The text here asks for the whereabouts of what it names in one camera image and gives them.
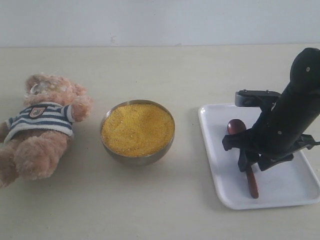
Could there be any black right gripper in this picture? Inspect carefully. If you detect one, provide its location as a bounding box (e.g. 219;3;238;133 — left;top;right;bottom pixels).
222;85;320;173

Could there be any dark red wooden spoon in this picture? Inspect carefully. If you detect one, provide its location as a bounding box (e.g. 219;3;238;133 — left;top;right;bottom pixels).
227;119;259;199

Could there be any tan teddy bear striped shirt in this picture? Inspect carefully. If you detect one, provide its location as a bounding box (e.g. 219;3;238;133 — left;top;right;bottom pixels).
0;73;93;187

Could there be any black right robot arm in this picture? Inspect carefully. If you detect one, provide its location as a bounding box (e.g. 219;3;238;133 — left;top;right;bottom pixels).
222;47;320;172

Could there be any white rectangular plastic tray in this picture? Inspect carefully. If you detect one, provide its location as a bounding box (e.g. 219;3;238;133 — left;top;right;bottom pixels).
198;103;320;210

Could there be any steel bowl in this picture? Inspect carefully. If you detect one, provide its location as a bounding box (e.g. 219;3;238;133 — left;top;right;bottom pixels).
99;99;176;166

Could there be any yellow millet grain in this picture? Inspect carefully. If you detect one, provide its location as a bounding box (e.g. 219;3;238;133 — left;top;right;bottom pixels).
101;103;175;158

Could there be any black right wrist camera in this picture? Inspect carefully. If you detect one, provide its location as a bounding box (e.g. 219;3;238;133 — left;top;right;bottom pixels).
234;89;281;110

